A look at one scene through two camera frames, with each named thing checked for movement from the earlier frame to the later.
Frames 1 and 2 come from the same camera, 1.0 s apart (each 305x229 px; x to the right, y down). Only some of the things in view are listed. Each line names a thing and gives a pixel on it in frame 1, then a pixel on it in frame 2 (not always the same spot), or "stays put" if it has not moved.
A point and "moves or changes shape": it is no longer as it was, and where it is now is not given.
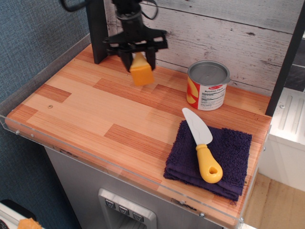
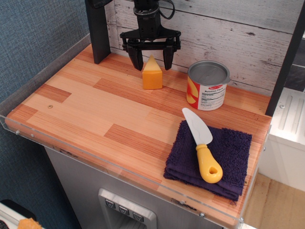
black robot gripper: [135, 38] -> [150, 35]
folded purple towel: [233, 150] stays put
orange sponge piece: [29, 223] stays put
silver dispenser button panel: [119, 213] stays put
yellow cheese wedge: [141, 71] moves or changes shape
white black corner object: [11, 213] stays put
